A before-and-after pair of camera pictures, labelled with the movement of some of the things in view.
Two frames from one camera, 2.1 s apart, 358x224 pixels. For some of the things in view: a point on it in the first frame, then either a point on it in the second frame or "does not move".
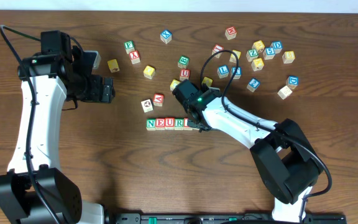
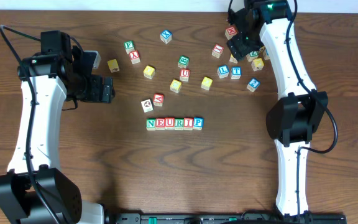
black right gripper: x=198 y=125 -> x=242 y=47
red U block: x=169 y=123 does not move
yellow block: x=233 y=58 does not move
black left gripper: x=105 y=90 does not move
